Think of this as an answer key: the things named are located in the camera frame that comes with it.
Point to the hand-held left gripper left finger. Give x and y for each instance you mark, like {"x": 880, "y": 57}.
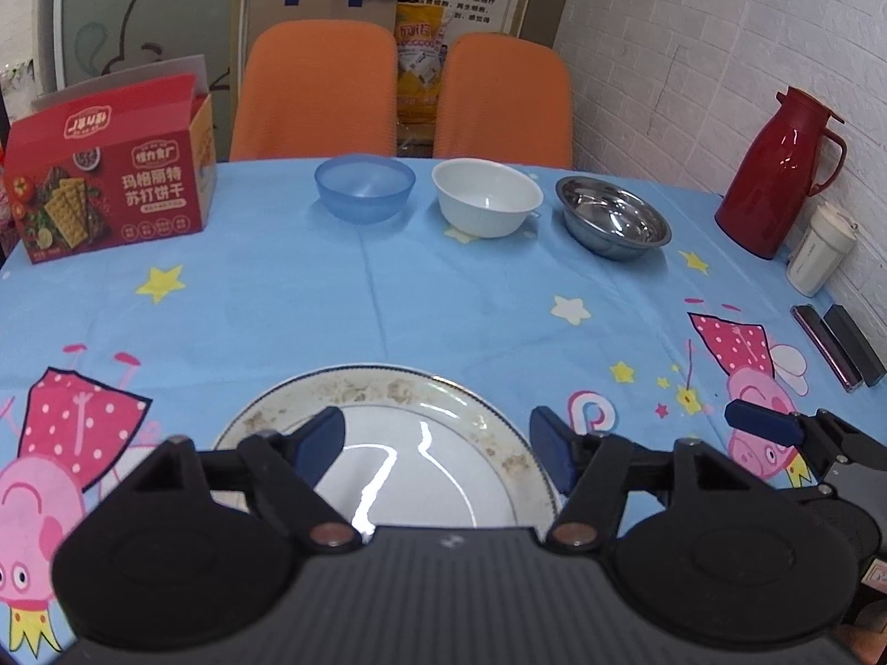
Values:
{"x": 320, "y": 440}

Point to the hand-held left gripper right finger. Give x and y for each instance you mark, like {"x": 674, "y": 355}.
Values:
{"x": 551, "y": 449}

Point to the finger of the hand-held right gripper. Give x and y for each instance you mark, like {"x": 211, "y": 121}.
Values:
{"x": 761, "y": 422}

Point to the white plate with patterned rim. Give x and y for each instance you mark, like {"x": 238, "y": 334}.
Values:
{"x": 443, "y": 429}

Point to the dark rectangular case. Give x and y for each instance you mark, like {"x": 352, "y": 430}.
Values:
{"x": 828, "y": 346}

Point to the black slim case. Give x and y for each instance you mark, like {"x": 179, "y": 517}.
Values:
{"x": 858, "y": 343}

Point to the blue cartoon printed tablecloth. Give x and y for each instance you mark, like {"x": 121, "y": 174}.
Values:
{"x": 291, "y": 312}

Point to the white travel tumbler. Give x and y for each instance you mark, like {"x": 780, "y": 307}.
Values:
{"x": 821, "y": 249}

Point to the stainless steel bowl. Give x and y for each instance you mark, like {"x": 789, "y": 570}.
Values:
{"x": 612, "y": 216}

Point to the red thermos jug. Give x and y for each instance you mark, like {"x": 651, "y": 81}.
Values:
{"x": 769, "y": 173}

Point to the blue translucent plastic bowl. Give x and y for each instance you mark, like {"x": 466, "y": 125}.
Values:
{"x": 363, "y": 187}

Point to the white ceramic bowl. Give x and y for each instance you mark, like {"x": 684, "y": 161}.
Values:
{"x": 485, "y": 195}

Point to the red cracker box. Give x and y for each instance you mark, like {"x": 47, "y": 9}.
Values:
{"x": 104, "y": 180}

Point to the orange chair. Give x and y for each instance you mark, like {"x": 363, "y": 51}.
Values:
{"x": 502, "y": 100}
{"x": 315, "y": 93}

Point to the yellow printed bag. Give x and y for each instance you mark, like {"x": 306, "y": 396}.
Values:
{"x": 421, "y": 62}

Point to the frosted glass panel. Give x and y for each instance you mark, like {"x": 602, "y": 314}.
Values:
{"x": 138, "y": 7}

